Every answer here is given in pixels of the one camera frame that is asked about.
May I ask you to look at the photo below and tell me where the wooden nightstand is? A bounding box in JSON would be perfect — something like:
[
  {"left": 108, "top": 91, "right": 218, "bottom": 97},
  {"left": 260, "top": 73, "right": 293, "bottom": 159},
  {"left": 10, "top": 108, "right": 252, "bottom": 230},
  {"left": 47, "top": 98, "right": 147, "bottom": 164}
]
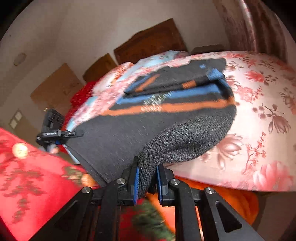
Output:
[{"left": 190, "top": 44, "right": 225, "bottom": 55}]

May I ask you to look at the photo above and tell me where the red floral printed blanket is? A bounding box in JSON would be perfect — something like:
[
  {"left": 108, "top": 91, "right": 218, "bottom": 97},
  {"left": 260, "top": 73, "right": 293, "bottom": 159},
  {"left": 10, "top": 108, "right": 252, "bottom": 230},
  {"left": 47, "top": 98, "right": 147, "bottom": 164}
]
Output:
[{"left": 0, "top": 127, "right": 176, "bottom": 241}]

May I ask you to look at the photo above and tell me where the light brown wardrobe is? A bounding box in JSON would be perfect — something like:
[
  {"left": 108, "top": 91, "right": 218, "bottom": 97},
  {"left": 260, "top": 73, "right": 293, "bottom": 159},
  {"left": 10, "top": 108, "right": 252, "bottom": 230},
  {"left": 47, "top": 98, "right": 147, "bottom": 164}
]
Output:
[{"left": 30, "top": 63, "right": 85, "bottom": 116}]

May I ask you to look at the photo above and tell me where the pink floral pillow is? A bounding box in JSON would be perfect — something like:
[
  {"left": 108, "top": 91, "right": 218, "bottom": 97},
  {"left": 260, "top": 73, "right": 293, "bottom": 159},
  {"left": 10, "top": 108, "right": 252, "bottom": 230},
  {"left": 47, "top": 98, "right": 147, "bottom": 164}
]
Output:
[{"left": 92, "top": 61, "right": 136, "bottom": 98}]

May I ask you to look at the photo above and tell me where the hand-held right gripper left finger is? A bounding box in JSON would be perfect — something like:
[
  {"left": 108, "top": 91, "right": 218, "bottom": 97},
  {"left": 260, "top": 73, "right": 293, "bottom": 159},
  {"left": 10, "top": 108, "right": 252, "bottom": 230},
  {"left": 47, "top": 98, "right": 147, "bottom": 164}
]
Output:
[{"left": 30, "top": 156, "right": 141, "bottom": 241}]

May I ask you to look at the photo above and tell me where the pink floral bedsheet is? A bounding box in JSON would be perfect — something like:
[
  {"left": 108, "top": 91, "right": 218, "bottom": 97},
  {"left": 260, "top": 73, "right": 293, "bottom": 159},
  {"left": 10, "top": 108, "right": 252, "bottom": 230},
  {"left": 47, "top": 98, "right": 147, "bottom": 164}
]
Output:
[{"left": 65, "top": 51, "right": 296, "bottom": 193}]

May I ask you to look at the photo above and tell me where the small wooden headboard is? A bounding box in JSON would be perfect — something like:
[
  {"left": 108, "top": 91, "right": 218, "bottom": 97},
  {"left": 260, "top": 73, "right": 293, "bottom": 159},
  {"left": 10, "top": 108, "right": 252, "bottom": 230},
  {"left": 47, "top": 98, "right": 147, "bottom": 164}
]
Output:
[{"left": 83, "top": 53, "right": 118, "bottom": 82}]

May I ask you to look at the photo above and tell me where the light blue cloth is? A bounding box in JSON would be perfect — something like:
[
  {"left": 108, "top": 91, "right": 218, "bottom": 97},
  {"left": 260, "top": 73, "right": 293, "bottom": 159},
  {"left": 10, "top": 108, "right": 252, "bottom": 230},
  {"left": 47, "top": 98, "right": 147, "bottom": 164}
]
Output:
[{"left": 87, "top": 96, "right": 99, "bottom": 110}]

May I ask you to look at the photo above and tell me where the orange blanket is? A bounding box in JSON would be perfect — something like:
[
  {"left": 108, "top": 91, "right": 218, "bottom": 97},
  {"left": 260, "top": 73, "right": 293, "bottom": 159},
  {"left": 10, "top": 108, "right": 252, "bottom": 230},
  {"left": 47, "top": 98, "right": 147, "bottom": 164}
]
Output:
[{"left": 146, "top": 176, "right": 259, "bottom": 230}]

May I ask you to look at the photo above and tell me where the dark striped knit sweater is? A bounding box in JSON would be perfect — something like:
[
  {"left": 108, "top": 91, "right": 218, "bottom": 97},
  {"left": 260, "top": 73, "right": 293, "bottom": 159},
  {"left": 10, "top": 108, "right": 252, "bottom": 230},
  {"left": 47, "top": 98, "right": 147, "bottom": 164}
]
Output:
[{"left": 65, "top": 58, "right": 237, "bottom": 200}]

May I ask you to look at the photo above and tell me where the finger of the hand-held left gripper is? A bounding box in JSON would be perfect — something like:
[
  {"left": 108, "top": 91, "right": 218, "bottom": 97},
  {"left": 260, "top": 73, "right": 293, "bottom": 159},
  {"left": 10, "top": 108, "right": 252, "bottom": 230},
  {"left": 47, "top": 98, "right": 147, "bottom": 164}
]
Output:
[{"left": 60, "top": 130, "right": 84, "bottom": 139}]

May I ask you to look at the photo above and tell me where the large wooden headboard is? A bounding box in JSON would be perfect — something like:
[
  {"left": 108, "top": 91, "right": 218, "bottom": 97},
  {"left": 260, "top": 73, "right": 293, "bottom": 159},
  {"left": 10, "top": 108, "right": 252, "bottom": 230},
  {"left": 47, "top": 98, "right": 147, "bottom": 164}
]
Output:
[{"left": 114, "top": 18, "right": 188, "bottom": 65}]

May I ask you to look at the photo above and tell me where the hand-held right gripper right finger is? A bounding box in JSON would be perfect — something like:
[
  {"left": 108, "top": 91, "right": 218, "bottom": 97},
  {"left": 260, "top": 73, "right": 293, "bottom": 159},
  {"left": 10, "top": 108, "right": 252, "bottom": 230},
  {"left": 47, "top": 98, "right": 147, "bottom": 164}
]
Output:
[{"left": 156, "top": 164, "right": 265, "bottom": 241}]

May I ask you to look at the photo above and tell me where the pink floral curtain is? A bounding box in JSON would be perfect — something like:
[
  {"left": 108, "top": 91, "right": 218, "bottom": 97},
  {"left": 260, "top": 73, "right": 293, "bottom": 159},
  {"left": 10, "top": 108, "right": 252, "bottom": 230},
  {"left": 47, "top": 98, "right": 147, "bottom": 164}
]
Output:
[{"left": 213, "top": 0, "right": 289, "bottom": 64}]

